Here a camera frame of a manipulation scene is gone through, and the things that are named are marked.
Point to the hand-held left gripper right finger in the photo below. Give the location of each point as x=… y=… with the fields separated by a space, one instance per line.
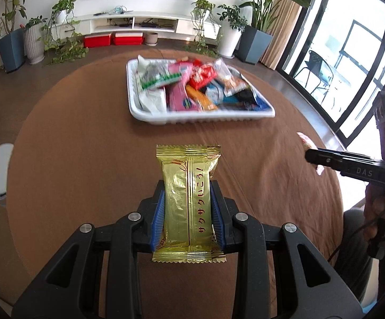
x=218 y=221

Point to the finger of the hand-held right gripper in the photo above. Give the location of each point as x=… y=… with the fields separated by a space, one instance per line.
x=322 y=158

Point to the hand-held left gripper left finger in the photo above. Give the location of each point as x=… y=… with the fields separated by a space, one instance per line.
x=157 y=219

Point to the red pink snack packet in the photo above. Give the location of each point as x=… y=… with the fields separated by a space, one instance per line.
x=307 y=141

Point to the gold wafer packet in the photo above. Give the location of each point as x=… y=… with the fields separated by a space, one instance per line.
x=186 y=189

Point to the long black cookie packet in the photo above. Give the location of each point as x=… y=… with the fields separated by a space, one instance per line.
x=242 y=94

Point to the white plastic tray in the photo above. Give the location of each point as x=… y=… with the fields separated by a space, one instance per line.
x=212 y=117

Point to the orange snack packet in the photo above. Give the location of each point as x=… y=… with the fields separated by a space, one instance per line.
x=199 y=98

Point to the large light blue snack bag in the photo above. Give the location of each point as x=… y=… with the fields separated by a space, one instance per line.
x=215 y=92

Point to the white clear snack packet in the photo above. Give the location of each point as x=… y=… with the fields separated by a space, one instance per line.
x=227 y=73

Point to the clear green-edged dried fruit packet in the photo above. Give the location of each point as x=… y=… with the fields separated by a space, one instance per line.
x=156 y=74

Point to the red chocolate ball bag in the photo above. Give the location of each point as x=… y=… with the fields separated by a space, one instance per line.
x=202 y=74

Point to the person's right hand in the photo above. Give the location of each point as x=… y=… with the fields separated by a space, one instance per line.
x=375 y=202

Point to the balcony table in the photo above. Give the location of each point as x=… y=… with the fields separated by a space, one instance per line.
x=340 y=76

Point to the black balcony chair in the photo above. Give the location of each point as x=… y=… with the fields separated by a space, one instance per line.
x=315 y=63

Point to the person's leg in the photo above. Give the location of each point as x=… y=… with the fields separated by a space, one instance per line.
x=355 y=272

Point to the large-leaf plant in grey pot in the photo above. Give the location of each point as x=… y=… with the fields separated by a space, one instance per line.
x=255 y=45

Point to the beige curtain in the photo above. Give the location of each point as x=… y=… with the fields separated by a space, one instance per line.
x=285 y=30

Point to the black framed glass door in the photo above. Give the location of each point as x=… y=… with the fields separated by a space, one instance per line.
x=315 y=16

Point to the bushy plant tall white pot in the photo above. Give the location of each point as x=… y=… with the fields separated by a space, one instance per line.
x=229 y=41

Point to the empty pink ceramic pot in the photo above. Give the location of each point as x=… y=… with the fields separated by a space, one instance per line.
x=151 y=39

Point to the red storage box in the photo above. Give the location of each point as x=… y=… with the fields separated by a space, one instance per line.
x=98 y=41
x=128 y=38

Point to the black set-top box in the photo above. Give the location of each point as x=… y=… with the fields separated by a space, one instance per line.
x=149 y=25

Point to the trailing vine in white pot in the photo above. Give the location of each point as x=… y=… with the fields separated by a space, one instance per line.
x=200 y=6

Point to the white television cabinet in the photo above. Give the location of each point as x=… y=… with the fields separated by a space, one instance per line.
x=101 y=26

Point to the plant in ribbed white pot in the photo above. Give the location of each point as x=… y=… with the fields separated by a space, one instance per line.
x=34 y=45

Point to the trailing pothos in white pot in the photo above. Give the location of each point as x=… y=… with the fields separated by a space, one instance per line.
x=63 y=8

